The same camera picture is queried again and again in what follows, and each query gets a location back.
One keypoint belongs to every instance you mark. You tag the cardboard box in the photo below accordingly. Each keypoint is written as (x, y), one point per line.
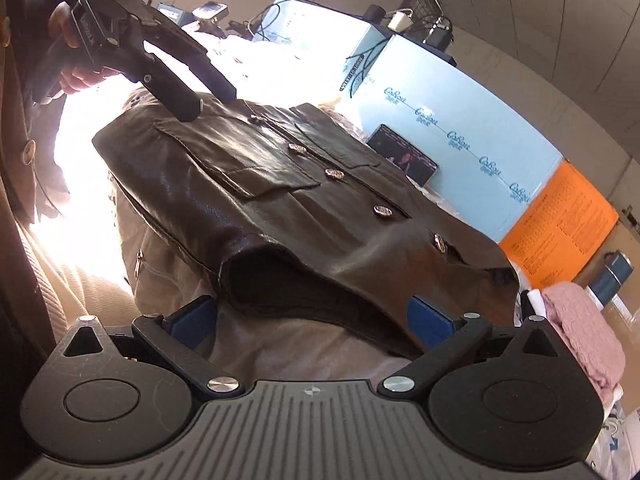
(626, 332)

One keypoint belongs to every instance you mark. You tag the pink knitted cloth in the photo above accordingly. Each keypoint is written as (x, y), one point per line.
(582, 340)

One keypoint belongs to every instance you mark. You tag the orange paper sheet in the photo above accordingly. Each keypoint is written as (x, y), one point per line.
(556, 220)

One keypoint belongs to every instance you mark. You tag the white printed sheet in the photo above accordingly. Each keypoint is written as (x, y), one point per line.
(617, 440)

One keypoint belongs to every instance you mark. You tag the person's left hand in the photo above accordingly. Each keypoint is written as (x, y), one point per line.
(82, 81)

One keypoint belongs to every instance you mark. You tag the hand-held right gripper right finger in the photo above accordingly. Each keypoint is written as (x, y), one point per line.
(429, 321)

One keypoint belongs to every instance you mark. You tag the beige ribbed cloth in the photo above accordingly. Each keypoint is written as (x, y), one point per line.
(55, 285)

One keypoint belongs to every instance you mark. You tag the smartphone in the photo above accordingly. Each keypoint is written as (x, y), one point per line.
(210, 11)

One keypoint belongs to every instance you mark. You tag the person's brown coat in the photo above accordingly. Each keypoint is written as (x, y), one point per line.
(14, 125)

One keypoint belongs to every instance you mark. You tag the blue thermos bottle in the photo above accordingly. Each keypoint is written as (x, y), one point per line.
(612, 275)

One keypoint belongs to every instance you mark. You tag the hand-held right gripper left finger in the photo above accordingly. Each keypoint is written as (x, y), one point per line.
(194, 318)

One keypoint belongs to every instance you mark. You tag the brown leather vest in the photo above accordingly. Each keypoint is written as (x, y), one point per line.
(280, 200)

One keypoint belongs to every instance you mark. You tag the black power adapter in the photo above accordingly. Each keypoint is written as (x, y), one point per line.
(438, 35)

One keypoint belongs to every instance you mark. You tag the white charger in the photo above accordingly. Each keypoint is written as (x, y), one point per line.
(398, 20)

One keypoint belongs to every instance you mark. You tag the light blue foam board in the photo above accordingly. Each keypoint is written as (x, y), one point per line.
(450, 95)

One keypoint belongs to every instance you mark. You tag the beige jacket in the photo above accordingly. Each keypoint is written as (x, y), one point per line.
(165, 265)

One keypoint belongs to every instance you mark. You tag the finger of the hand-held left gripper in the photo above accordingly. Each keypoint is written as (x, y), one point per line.
(172, 94)
(200, 60)

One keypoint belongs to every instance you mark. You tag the person's left forearm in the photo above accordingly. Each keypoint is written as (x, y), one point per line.
(36, 35)

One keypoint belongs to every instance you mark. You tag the dark screen tablet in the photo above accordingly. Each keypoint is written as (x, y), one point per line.
(402, 154)

